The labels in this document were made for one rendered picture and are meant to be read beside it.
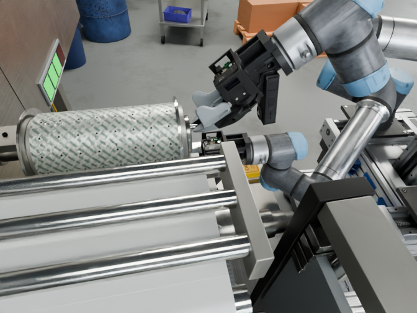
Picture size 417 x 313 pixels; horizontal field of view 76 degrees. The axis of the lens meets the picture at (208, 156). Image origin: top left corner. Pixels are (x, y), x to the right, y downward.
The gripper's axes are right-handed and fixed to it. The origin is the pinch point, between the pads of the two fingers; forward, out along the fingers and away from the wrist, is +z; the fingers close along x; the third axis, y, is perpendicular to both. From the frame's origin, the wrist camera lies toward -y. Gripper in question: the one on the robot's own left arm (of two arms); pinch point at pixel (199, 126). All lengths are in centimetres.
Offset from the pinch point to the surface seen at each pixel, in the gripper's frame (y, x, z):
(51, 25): 24, -50, 28
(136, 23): -77, -364, 102
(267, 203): -40.6, -0.1, 5.9
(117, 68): -63, -246, 119
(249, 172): -36.8, -10.8, 6.7
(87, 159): 14.7, 7.9, 13.9
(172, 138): 7.0, 6.9, 1.9
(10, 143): 23.7, 4.2, 21.9
